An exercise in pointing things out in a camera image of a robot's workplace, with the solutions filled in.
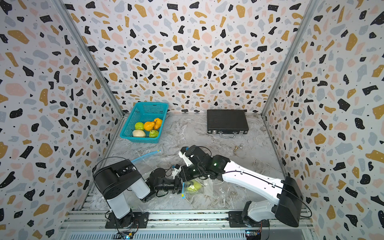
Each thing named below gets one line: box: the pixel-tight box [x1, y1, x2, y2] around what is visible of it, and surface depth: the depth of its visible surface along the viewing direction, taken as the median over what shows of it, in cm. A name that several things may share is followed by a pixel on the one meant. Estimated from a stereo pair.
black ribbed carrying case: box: [207, 109, 249, 139], surface depth 112 cm
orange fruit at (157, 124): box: [153, 118, 163, 130], surface depth 111 cm
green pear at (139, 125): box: [134, 122, 145, 130], surface depth 108 cm
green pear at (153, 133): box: [148, 129, 159, 138], surface depth 102 cm
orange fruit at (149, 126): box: [144, 121, 156, 132], surface depth 109 cm
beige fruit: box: [132, 129, 146, 138], surface depth 104 cm
